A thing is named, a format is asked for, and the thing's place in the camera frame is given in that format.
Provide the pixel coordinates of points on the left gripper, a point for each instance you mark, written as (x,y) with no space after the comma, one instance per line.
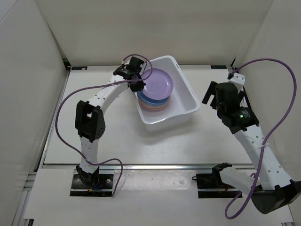
(140,87)

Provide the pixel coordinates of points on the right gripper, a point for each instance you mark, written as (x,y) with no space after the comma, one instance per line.
(211,91)

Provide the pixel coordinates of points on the blue plate front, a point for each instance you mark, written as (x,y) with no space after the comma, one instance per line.
(148,99)

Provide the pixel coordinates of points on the purple plate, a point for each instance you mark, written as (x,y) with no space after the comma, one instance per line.
(159,85)
(150,101)

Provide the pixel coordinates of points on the pink plate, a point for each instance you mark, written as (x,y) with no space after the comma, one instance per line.
(154,108)

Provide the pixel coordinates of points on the white plastic bin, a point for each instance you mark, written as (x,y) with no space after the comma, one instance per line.
(183,101)

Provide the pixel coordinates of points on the cream plate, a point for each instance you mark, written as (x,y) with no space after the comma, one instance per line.
(150,104)

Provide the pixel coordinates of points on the light blue plate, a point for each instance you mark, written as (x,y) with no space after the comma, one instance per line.
(149,102)

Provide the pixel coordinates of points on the orange plate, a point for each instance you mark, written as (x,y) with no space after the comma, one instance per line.
(150,105)

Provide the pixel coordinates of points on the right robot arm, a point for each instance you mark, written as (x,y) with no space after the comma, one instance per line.
(271,188)

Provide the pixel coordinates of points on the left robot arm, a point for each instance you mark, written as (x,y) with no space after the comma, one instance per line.
(89,120)

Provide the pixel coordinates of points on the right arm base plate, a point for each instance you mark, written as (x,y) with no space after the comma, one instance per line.
(207,189)

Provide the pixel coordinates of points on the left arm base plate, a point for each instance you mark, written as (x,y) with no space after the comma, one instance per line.
(102,188)

